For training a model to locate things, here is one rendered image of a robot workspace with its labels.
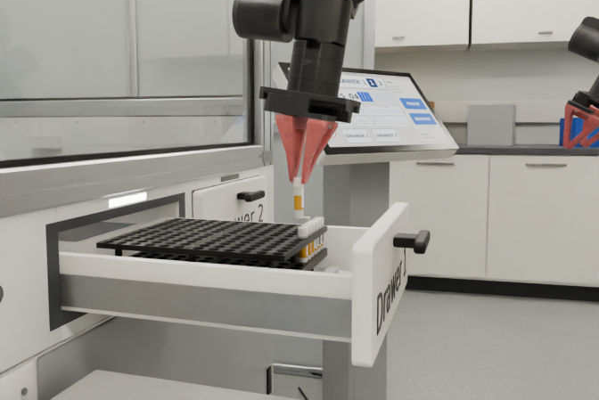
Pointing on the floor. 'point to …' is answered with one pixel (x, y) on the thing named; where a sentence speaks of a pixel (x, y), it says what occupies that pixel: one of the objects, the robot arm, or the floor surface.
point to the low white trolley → (149, 389)
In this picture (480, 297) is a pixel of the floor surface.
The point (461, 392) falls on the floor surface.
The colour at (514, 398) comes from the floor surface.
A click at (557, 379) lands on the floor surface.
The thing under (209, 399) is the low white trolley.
